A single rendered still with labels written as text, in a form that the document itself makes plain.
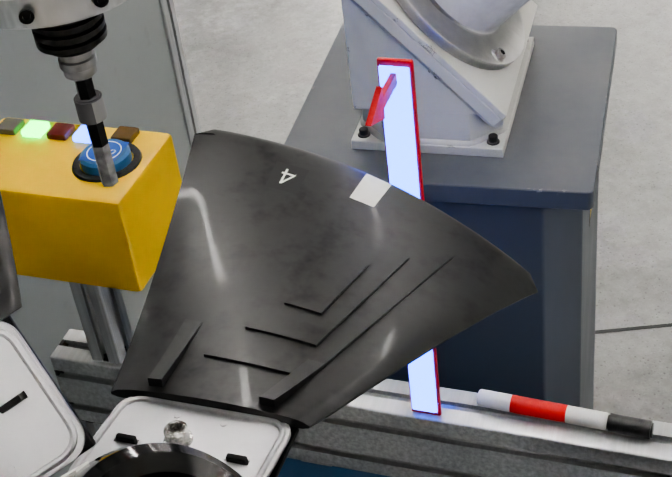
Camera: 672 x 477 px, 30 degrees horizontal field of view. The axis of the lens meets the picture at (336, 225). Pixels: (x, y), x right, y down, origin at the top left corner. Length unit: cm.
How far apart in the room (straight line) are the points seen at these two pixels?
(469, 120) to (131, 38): 91
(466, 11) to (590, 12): 224
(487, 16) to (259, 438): 67
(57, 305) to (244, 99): 139
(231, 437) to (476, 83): 64
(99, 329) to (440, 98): 37
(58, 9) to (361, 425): 71
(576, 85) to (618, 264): 126
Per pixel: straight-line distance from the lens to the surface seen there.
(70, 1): 41
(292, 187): 75
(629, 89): 307
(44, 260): 103
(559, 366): 133
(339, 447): 109
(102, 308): 109
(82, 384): 117
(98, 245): 99
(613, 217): 265
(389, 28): 114
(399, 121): 85
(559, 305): 127
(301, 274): 68
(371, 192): 76
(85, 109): 47
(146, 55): 203
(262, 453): 58
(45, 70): 178
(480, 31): 120
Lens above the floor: 161
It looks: 37 degrees down
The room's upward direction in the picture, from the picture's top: 8 degrees counter-clockwise
